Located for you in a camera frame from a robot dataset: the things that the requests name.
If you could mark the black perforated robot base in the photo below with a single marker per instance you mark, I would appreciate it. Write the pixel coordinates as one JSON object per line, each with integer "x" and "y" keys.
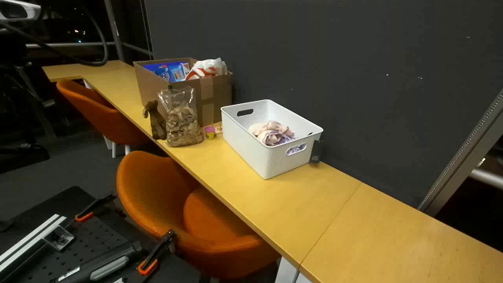
{"x": 45, "y": 244}

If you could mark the white plastic bin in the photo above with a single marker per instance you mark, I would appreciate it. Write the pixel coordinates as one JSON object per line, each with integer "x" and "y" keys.
{"x": 270, "y": 160}

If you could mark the pink cloth in bin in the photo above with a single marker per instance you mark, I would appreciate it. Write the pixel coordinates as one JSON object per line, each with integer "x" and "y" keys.
{"x": 271, "y": 132}

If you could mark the yellow play-dough tub pink lid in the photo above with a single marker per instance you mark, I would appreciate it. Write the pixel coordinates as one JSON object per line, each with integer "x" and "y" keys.
{"x": 210, "y": 132}

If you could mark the cardboard box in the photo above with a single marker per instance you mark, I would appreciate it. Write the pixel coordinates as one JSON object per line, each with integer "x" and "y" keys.
{"x": 212, "y": 93}

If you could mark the white orange plastic bag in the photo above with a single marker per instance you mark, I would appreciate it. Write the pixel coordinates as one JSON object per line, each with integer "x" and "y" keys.
{"x": 207, "y": 67}

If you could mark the brown plush moose toy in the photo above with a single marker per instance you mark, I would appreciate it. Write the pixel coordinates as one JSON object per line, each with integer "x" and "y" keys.
{"x": 158, "y": 124}

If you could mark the blue snack box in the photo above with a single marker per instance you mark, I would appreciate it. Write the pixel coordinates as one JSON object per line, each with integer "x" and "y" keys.
{"x": 175, "y": 71}

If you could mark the orange chair near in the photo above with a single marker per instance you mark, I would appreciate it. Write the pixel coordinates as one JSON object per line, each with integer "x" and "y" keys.
{"x": 160, "y": 195}

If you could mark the orange chair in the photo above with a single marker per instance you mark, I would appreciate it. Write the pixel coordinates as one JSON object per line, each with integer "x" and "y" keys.
{"x": 101, "y": 113}
{"x": 160, "y": 195}

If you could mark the orange black clamp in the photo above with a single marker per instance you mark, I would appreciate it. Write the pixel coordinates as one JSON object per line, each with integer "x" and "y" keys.
{"x": 87, "y": 212}
{"x": 152, "y": 261}

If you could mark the orange chair far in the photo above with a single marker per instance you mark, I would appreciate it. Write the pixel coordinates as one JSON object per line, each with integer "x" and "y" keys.
{"x": 101, "y": 113}

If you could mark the orange black clamp far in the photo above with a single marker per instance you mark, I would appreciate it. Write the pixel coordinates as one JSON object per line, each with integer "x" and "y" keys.
{"x": 87, "y": 212}

